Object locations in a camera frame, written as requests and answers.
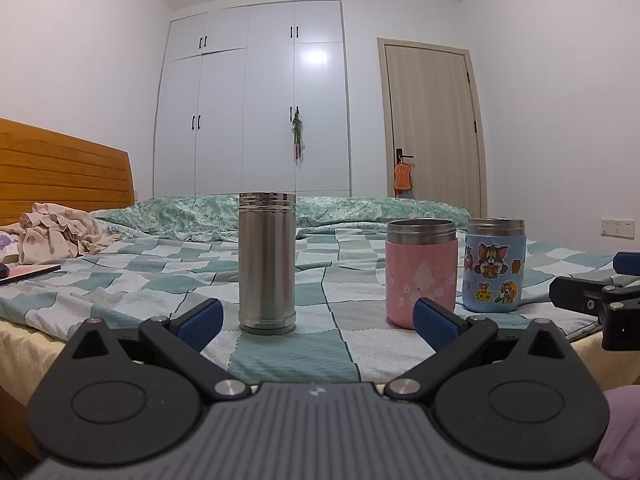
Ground person's pink-clad leg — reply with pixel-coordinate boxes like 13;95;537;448
591;384;640;467

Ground green floral quilt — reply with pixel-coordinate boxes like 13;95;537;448
95;194;473;241

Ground purple floral cloth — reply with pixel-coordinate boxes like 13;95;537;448
0;232;23;264

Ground hanging wardrobe ornament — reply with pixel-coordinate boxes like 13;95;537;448
291;106;304;162

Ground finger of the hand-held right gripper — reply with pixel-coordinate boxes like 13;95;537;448
612;251;640;277
548;275;640;314

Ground green checkered bedsheet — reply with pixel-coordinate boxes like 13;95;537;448
0;222;640;386

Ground tall stainless steel cup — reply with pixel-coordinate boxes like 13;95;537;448
237;191;298;336

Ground white wall socket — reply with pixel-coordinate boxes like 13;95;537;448
601;218;634;238

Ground pink floral garment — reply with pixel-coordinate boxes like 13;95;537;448
18;202;122;265

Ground blue cartoon sticker cup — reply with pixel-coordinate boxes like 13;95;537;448
461;217;527;314

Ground pink steel-rimmed cup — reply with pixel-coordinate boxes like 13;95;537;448
384;218;459;330

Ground wooden bed frame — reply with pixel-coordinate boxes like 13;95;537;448
0;118;137;461

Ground beige wooden door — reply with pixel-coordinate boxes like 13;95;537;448
376;37;489;219

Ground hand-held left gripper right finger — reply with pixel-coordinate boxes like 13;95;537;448
384;297;582;402

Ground flat dark tablet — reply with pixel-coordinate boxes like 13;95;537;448
0;263;62;287

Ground white wardrobe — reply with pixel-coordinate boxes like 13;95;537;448
152;0;352;199

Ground orange hanging door ornament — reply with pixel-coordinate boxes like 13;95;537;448
393;160;415;197

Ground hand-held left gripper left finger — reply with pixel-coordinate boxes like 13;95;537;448
64;297;252;402

